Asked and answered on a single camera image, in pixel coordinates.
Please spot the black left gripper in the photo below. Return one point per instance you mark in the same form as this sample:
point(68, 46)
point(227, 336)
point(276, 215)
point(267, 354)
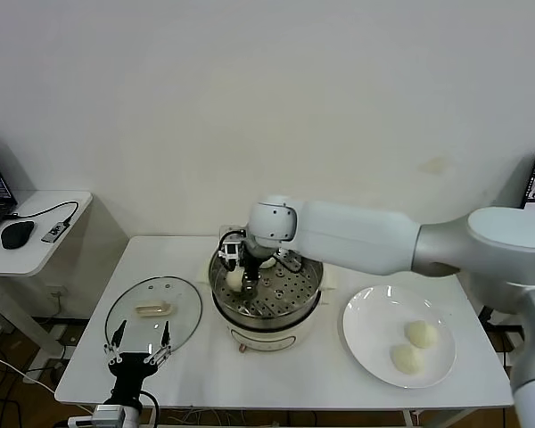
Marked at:
point(131, 369)

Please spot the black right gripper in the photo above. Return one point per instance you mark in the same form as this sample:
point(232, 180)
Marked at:
point(251, 265)

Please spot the white steamed baozi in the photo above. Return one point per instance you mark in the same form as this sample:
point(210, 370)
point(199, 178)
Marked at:
point(408, 359)
point(421, 334)
point(234, 281)
point(267, 263)

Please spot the round glass pot lid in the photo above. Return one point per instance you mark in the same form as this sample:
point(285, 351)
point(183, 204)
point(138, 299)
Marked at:
point(183, 312)

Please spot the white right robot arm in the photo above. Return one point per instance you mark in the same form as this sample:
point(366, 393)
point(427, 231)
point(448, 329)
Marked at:
point(361, 236)

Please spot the perforated steel steamer basket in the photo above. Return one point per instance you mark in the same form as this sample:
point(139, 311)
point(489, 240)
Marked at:
point(294, 290)

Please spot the white side table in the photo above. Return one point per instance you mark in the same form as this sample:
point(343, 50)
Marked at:
point(49, 258)

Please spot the round white plate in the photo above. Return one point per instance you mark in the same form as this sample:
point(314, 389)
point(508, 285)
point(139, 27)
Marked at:
point(370, 321)

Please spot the grey usb hub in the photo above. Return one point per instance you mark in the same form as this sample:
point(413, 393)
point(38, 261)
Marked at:
point(55, 231)

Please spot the black computer mouse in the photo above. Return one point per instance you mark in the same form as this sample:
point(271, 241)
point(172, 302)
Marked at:
point(18, 235)

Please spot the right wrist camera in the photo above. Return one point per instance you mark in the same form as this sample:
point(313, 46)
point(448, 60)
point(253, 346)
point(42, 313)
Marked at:
point(230, 250)

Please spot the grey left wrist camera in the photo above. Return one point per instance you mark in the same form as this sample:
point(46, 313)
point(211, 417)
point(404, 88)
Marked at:
point(109, 415)

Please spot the white wall outlet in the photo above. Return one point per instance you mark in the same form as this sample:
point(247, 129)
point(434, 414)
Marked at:
point(60, 293)

